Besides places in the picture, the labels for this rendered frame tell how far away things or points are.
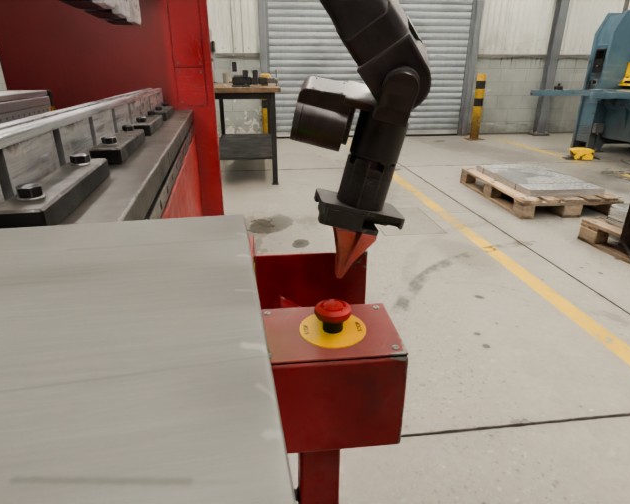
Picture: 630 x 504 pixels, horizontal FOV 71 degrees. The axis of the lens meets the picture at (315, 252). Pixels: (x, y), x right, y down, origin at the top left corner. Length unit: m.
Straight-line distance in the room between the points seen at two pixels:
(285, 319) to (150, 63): 1.81
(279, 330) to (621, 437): 1.40
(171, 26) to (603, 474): 2.22
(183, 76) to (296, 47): 5.43
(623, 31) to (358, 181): 6.94
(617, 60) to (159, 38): 6.18
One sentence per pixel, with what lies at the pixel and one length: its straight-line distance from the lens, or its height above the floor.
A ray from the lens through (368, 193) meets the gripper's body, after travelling 0.50.
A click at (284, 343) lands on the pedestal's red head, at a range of 0.46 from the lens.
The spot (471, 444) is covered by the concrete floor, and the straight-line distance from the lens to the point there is 1.52.
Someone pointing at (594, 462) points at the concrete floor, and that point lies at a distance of 1.61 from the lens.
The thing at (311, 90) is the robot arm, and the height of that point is 1.02.
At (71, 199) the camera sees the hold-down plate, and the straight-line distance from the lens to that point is 0.63.
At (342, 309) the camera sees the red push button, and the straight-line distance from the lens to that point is 0.46.
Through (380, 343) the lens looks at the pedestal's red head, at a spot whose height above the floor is 0.78.
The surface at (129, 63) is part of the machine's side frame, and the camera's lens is 2.22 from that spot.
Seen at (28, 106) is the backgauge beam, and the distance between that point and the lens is 1.47.
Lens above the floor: 1.04
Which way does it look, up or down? 22 degrees down
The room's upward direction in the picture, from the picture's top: straight up
